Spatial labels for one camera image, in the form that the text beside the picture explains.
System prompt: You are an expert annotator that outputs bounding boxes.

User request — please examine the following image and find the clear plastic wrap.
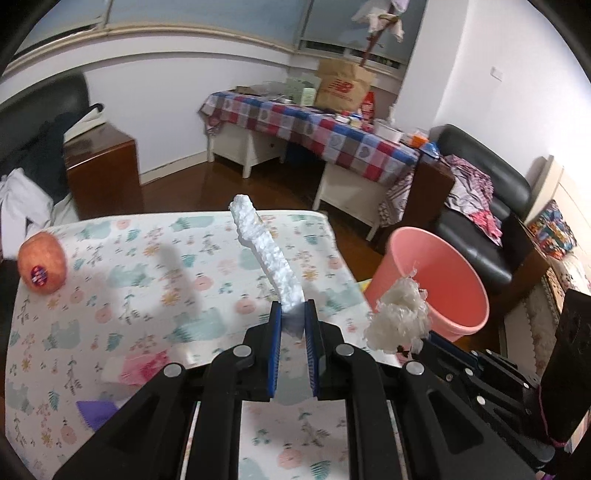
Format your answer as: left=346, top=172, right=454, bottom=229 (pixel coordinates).
left=363, top=268, right=432, bottom=356

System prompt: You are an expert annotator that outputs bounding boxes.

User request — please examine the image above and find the white foam strip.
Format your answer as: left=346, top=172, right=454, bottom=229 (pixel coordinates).
left=229, top=194, right=305, bottom=339

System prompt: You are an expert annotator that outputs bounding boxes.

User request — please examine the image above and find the pink plastic trash bin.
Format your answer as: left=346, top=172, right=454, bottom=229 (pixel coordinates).
left=365, top=227, right=490, bottom=342

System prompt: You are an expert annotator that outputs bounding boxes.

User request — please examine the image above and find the purple plastic scrap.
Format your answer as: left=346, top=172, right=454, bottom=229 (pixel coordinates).
left=76, top=400, right=118, bottom=432

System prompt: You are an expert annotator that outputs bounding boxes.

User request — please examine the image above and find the pink printed wrapper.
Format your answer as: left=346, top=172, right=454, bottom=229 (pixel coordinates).
left=100, top=350, right=170, bottom=386

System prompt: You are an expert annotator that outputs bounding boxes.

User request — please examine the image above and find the red apple with sticker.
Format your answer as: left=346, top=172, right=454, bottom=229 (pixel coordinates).
left=17, top=232, right=67, bottom=295

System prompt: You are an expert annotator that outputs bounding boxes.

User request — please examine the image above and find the black leather sofa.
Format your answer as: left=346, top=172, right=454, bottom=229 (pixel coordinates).
left=432, top=124, right=534, bottom=294

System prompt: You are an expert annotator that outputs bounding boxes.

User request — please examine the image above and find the patterned cloth on sofa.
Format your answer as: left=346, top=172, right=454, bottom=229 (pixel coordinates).
left=444, top=155, right=502, bottom=246

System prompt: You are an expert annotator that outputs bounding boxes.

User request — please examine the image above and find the white garment on chair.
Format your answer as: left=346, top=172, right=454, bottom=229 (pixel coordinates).
left=1, top=168, right=53, bottom=260

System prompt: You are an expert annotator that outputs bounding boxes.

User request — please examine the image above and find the brown wooden side cabinet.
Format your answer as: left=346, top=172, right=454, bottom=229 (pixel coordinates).
left=64, top=123, right=144, bottom=220

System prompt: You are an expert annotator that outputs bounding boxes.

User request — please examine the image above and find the white bowl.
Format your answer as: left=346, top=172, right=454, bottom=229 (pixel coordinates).
left=374, top=119, right=404, bottom=143

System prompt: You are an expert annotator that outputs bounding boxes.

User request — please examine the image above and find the checkered tablecloth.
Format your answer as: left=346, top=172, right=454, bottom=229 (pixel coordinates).
left=200, top=91, right=419, bottom=186

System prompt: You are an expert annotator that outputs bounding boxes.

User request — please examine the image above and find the black leather armchair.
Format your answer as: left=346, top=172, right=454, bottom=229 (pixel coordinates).
left=1, top=71, right=103, bottom=225

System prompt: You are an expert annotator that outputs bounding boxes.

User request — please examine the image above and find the red snack packet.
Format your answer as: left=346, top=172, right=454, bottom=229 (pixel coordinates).
left=361, top=91, right=375, bottom=123

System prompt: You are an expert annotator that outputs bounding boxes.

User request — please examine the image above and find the brown paper shopping bag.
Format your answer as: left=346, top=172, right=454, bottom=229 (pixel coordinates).
left=315, top=58, right=375, bottom=112

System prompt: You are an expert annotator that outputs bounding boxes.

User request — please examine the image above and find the green white box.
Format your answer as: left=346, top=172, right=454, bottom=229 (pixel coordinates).
left=284, top=75, right=321, bottom=107

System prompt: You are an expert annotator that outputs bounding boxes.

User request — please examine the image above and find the wooden coat stand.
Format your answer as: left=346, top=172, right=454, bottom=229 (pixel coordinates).
left=360, top=5, right=400, bottom=68

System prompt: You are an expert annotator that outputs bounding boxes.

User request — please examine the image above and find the wall socket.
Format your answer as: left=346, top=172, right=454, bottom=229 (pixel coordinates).
left=490, top=67, right=504, bottom=82

